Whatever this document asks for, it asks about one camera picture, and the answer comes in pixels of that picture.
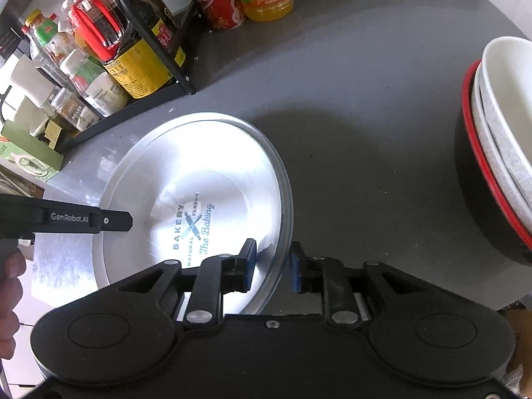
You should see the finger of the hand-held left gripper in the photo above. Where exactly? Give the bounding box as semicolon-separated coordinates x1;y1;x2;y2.
0;194;134;238

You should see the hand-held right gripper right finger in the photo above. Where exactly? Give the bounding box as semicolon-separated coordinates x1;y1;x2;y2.
289;241;439;330

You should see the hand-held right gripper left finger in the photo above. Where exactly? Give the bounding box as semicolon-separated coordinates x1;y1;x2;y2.
104;238;258;328

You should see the round metal plate blue print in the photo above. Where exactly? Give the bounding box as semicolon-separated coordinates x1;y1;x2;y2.
90;112;294;316

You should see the white bowl speckled outside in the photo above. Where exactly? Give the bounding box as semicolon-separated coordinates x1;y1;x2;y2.
471;62;532;244
479;36;532;234

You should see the person's left hand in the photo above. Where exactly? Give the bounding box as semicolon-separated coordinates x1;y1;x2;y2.
0;250;26;360

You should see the silver metal tray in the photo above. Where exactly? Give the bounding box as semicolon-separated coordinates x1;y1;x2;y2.
31;228;101;306

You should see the green box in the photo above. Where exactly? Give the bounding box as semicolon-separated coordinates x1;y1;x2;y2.
0;120;64;182

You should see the clear spice jar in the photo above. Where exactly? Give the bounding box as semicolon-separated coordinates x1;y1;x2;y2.
49;87;101;133

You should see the white box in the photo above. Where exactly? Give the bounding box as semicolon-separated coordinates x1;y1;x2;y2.
9;56;58;109

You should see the soy sauce bottle red cap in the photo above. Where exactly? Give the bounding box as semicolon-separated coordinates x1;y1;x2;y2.
67;0;176;100

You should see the black metal rack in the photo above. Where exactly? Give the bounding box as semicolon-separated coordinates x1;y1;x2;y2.
54;0;205;154

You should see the black bowl red rim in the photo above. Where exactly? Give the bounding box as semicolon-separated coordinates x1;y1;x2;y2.
454;60;532;265

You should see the dark sauce bottle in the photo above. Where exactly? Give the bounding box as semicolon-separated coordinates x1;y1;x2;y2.
124;0;188;73

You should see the cardboard box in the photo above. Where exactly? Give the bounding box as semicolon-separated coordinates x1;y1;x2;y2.
498;299;532;397

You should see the red drink can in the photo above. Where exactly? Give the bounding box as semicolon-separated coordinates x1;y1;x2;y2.
190;0;244;31

